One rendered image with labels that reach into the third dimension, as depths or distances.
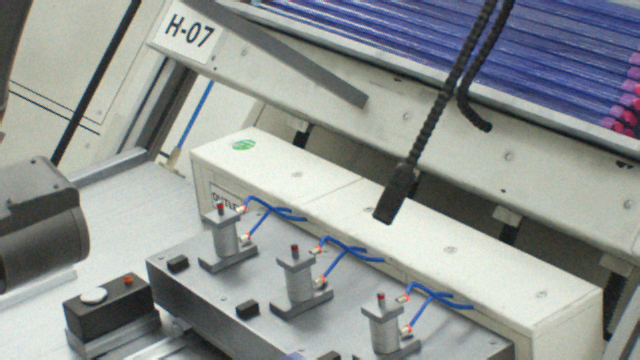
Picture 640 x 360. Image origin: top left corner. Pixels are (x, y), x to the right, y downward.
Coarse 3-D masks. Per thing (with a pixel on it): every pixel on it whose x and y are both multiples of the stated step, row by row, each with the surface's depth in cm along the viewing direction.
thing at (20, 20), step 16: (0, 0) 64; (16, 0) 64; (32, 0) 65; (0, 16) 64; (16, 16) 65; (0, 32) 65; (16, 32) 65; (0, 48) 65; (16, 48) 66; (0, 64) 66; (0, 80) 66; (0, 96) 66; (0, 112) 67
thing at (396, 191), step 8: (400, 168) 99; (392, 176) 99; (400, 176) 98; (408, 176) 98; (392, 184) 99; (400, 184) 98; (408, 184) 99; (384, 192) 99; (392, 192) 98; (400, 192) 98; (384, 200) 98; (392, 200) 98; (400, 200) 99; (376, 208) 99; (384, 208) 98; (392, 208) 98; (376, 216) 98; (384, 216) 98; (392, 216) 99; (384, 224) 99
